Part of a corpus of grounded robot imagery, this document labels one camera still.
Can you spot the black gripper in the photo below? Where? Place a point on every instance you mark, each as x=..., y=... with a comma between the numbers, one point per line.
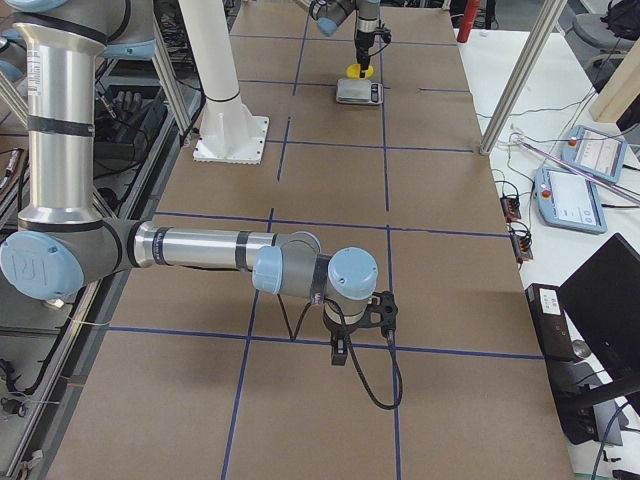
x=363, y=42
x=338, y=331

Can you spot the yellow mango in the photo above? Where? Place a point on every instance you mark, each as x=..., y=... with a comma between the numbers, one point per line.
x=356, y=71

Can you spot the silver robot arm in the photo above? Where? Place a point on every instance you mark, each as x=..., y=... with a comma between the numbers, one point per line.
x=63, y=243
x=329, y=15

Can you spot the silver kitchen scale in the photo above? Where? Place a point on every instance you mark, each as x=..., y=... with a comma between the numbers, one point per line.
x=359, y=92

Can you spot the red fire extinguisher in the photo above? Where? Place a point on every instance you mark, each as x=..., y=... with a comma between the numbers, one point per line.
x=468, y=20

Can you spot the lower orange circuit board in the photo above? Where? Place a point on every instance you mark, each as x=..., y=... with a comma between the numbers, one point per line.
x=521, y=243

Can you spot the orange circuit board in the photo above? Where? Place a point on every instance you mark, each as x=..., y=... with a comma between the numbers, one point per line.
x=521, y=243
x=511, y=208

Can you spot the upper orange circuit board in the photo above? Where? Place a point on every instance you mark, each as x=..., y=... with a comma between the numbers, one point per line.
x=511, y=208

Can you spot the grey office chair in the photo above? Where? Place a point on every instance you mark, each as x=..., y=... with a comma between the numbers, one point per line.
x=613, y=33

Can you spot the black computer box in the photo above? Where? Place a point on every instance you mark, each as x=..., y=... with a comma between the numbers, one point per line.
x=568, y=372

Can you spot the near teach pendant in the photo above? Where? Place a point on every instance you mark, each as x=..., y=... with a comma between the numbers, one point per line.
x=568, y=201

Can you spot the teach pendant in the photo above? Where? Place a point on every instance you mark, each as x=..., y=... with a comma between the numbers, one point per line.
x=597, y=153
x=568, y=201

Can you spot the black monitor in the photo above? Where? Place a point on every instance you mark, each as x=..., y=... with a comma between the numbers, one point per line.
x=601, y=298

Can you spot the far teach pendant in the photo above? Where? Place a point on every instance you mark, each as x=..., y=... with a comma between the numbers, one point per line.
x=597, y=153

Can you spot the pink rod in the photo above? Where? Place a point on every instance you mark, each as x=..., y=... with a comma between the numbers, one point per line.
x=613, y=189

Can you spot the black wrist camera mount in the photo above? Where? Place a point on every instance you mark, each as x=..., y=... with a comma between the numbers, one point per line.
x=380, y=313

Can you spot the white pedestal column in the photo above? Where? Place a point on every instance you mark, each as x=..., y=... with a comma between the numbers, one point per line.
x=228, y=131

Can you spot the aluminium frame post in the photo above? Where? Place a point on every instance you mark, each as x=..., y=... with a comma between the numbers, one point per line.
x=535, y=43

